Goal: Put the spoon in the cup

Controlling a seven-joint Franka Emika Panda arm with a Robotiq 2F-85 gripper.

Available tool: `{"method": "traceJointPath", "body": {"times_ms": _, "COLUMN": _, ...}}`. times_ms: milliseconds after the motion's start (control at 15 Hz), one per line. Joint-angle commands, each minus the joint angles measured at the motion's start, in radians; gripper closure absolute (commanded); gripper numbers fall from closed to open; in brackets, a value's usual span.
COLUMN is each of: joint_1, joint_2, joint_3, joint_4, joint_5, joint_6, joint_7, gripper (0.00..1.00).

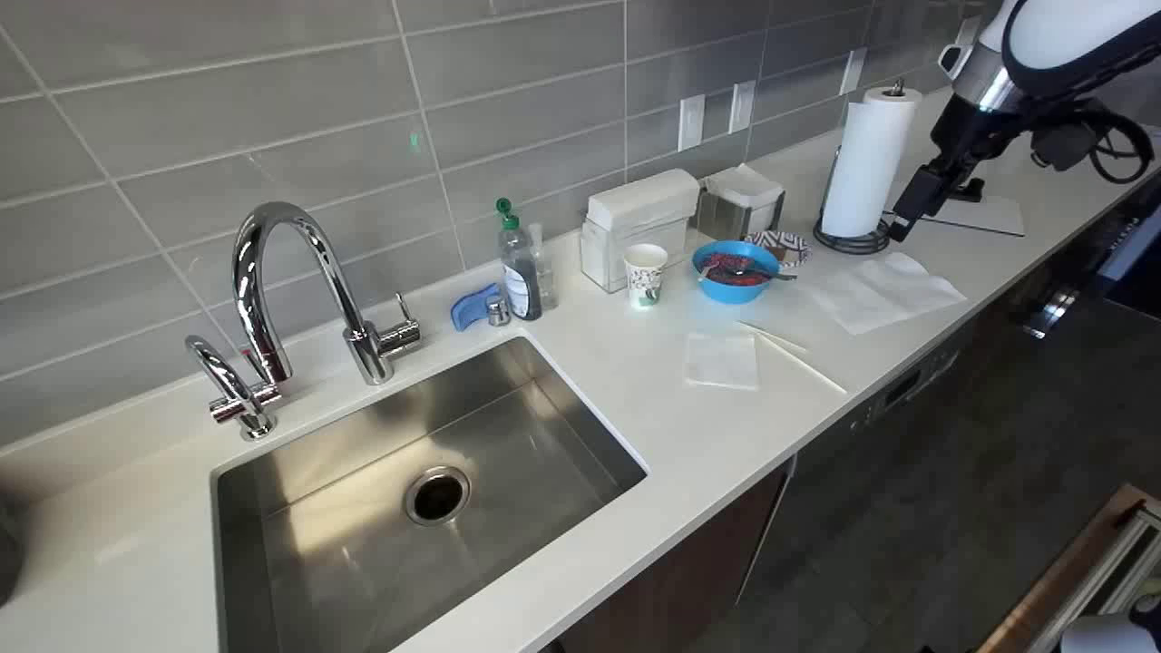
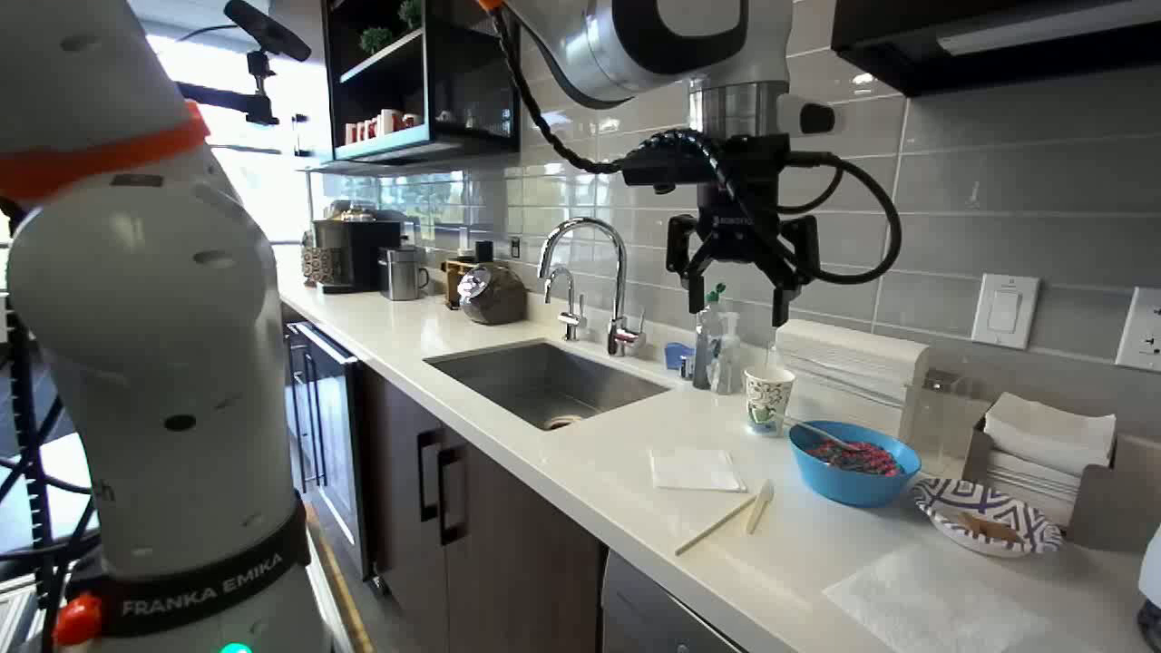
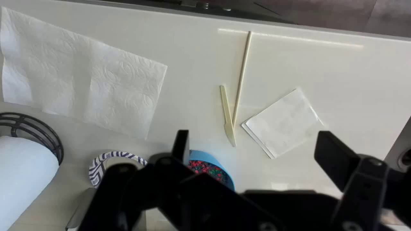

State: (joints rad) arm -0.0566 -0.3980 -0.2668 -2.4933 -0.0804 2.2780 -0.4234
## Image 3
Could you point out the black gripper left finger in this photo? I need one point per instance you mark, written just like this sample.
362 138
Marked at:
141 193

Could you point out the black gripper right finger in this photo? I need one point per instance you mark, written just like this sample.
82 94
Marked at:
367 188

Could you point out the blue patterned paper plate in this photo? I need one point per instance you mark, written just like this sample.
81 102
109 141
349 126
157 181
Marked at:
107 161

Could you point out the blue bowl of coloured beads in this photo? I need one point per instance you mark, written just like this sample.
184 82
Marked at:
213 165

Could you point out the small square white napkin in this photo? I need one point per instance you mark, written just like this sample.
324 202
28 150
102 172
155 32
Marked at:
283 123

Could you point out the white paper towel roll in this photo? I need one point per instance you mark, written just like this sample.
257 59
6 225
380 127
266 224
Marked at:
21 180

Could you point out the large white paper towel sheet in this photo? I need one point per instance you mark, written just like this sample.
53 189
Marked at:
77 72

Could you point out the long wooden stick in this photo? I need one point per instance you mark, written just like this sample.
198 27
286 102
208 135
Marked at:
243 72

